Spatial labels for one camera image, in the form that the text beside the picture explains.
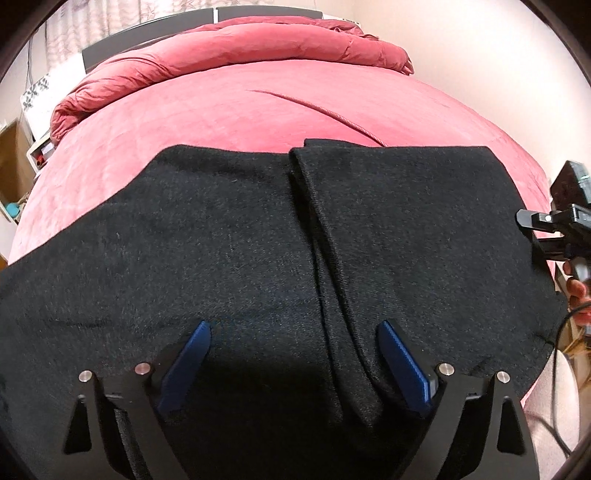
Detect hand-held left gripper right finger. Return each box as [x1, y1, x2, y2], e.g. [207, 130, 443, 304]
[375, 320, 541, 480]

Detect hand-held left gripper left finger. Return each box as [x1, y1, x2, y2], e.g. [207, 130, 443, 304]
[28, 320, 213, 480]

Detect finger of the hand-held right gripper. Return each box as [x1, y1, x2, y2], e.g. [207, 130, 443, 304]
[516, 209, 562, 233]
[531, 232, 574, 265]

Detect black pants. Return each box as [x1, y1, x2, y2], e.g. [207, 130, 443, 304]
[0, 137, 570, 480]

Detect person's right hand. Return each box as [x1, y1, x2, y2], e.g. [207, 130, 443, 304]
[563, 260, 591, 311]

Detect red bed sheet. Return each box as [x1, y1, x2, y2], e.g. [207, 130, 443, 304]
[8, 58, 555, 273]

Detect white shelf unit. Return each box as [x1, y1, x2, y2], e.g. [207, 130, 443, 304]
[27, 137, 57, 175]

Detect wooden bedside shelf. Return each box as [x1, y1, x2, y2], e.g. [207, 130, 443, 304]
[0, 113, 37, 204]

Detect white leaf-patterned box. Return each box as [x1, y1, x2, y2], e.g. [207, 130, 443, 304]
[20, 73, 64, 136]

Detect pink duvet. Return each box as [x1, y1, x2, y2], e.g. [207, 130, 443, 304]
[50, 17, 415, 146]

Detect dark grey headboard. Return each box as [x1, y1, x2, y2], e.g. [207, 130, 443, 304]
[82, 4, 324, 75]

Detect patterned curtain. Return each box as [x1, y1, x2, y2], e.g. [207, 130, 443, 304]
[60, 0, 356, 47]

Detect black cable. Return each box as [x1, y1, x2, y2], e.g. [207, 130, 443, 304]
[551, 300, 591, 457]

